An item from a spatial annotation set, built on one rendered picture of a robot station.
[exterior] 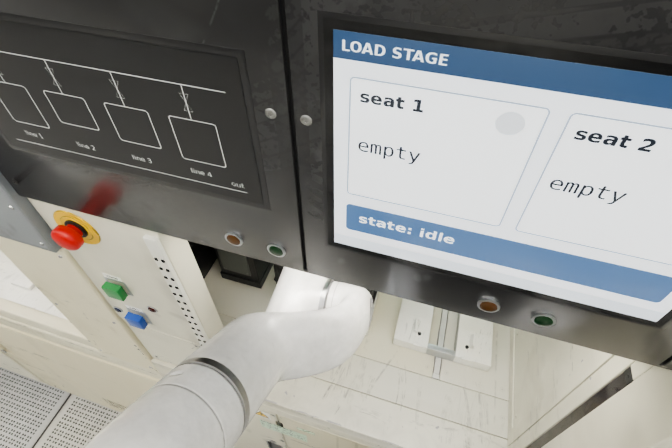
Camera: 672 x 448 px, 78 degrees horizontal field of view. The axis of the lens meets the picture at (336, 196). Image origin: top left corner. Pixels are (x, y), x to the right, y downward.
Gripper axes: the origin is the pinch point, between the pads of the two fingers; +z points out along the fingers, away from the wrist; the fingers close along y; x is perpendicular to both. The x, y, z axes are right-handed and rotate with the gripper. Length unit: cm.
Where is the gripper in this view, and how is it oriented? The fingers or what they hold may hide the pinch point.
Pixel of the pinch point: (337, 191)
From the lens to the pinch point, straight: 81.1
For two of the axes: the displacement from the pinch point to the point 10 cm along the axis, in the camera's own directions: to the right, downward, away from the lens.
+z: 2.5, -7.0, 6.7
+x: 0.0, -6.9, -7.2
